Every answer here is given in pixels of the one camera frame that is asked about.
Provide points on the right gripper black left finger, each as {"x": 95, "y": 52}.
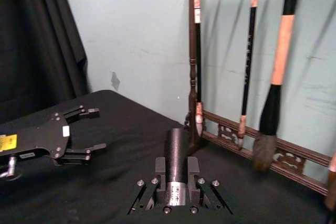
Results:
{"x": 160, "y": 167}

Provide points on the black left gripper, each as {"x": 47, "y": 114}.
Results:
{"x": 39, "y": 137}

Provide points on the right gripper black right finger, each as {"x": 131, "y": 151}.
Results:
{"x": 193, "y": 167}

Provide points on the black cylinder with silver band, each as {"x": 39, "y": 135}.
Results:
{"x": 176, "y": 155}

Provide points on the black table cloth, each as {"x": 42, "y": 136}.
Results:
{"x": 105, "y": 182}

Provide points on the dark wooden brush rack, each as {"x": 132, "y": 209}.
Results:
{"x": 192, "y": 72}

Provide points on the black curtain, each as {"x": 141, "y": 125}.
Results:
{"x": 34, "y": 45}

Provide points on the thin brush with reddish tip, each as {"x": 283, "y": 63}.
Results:
{"x": 198, "y": 64}

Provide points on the slim black brush pale tip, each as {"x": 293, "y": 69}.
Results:
{"x": 248, "y": 58}

